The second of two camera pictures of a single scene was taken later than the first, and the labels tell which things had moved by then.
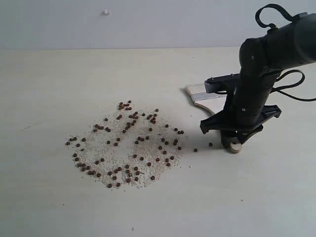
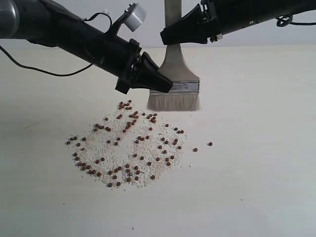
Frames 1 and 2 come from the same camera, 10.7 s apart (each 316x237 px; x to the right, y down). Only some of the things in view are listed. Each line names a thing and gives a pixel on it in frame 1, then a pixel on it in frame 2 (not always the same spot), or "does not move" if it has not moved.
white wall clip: [105, 13] does not move
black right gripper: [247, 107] -> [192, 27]
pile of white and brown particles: [132, 147] does not move
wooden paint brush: [215, 101] -> [184, 94]
